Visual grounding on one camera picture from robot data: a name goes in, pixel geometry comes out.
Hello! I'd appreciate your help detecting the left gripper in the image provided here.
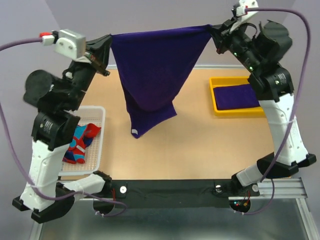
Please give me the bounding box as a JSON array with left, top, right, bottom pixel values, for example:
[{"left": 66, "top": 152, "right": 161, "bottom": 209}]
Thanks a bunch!
[{"left": 62, "top": 33, "right": 112, "bottom": 111}]

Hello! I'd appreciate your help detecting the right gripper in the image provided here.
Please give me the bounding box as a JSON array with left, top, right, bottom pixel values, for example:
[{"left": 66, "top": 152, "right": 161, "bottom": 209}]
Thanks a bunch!
[{"left": 211, "top": 16, "right": 264, "bottom": 74}]

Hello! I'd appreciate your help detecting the purple towel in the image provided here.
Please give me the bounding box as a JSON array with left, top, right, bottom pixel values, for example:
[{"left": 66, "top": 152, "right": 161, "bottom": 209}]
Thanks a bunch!
[
  {"left": 111, "top": 24, "right": 211, "bottom": 139},
  {"left": 213, "top": 84, "right": 260, "bottom": 111}
]

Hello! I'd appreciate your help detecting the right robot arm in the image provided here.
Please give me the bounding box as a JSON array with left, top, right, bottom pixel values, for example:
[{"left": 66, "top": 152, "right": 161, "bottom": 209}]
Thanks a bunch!
[{"left": 210, "top": 19, "right": 317, "bottom": 195}]

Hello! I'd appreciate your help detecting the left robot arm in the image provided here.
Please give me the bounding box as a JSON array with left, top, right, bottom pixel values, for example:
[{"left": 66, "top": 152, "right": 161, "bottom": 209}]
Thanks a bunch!
[{"left": 12, "top": 35, "right": 112, "bottom": 224}]

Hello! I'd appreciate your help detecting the white plastic basket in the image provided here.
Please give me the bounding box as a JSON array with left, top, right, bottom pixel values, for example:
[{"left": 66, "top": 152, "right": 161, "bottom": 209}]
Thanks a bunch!
[{"left": 59, "top": 105, "right": 106, "bottom": 177}]

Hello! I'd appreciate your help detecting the yellow plastic tray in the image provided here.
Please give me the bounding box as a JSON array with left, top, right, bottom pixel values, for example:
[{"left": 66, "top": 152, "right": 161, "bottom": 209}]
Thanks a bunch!
[{"left": 209, "top": 76, "right": 265, "bottom": 118}]

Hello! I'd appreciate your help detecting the red blue patterned towel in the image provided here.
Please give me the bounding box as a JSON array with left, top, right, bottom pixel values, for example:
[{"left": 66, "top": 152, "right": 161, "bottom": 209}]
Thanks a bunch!
[{"left": 62, "top": 123, "right": 101, "bottom": 165}]

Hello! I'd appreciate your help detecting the aluminium back rail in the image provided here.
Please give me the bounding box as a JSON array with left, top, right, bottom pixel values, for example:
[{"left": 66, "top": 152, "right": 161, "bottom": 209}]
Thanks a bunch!
[{"left": 107, "top": 64, "right": 247, "bottom": 70}]

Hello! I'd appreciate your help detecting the aluminium rail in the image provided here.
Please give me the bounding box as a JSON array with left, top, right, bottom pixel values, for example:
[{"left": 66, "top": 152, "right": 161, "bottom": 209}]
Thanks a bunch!
[
  {"left": 107, "top": 64, "right": 247, "bottom": 70},
  {"left": 61, "top": 176, "right": 307, "bottom": 200}
]

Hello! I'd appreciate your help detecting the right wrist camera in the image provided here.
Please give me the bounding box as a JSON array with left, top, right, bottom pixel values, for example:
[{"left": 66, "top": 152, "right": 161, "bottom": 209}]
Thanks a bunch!
[{"left": 232, "top": 0, "right": 259, "bottom": 30}]

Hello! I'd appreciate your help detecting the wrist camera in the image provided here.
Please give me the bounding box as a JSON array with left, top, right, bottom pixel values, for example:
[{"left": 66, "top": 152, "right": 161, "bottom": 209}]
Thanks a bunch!
[
  {"left": 39, "top": 29, "right": 89, "bottom": 63},
  {"left": 232, "top": 0, "right": 259, "bottom": 30}
]

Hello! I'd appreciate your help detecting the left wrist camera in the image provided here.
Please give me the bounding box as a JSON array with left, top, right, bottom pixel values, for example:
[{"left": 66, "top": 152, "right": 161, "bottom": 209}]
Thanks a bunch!
[{"left": 39, "top": 29, "right": 89, "bottom": 63}]

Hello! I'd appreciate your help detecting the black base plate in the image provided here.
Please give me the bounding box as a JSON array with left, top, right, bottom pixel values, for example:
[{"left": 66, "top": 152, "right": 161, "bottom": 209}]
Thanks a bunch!
[{"left": 95, "top": 179, "right": 260, "bottom": 209}]

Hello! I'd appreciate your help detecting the aluminium front rail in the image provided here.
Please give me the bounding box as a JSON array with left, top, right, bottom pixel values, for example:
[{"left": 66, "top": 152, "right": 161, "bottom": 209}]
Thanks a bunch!
[{"left": 61, "top": 176, "right": 307, "bottom": 200}]

